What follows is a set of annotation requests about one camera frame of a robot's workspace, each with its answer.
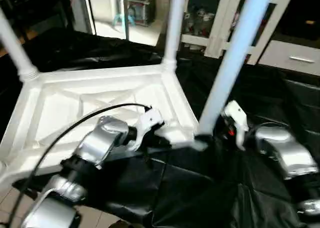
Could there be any black metal shelf rack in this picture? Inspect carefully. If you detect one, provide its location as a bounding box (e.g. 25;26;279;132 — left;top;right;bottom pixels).
0;0;76;43

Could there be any dark storage box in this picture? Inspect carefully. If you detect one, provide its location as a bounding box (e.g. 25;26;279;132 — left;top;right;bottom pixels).
127;0;157;26

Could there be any light blue metal frame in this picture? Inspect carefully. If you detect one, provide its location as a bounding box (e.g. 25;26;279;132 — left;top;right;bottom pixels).
112;0;136;41

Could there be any white plastic table top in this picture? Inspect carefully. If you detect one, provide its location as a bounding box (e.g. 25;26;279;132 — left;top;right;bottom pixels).
0;62;209;184

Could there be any white plastic table leg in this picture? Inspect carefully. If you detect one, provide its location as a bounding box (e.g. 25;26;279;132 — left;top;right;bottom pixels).
161;0;189;72
0;8;41;82
192;0;275;151

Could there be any white drawer unit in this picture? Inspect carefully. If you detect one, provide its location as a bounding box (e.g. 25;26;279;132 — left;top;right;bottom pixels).
257;39;320;77

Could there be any black mat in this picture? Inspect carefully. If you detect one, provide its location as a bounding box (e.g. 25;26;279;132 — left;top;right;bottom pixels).
0;28;320;228

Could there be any black box yellow label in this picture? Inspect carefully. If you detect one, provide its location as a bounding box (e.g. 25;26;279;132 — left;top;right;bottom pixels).
285;0;320;41

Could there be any white glass-door cabinet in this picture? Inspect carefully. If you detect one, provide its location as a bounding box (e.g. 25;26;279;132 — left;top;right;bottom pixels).
175;0;296;63

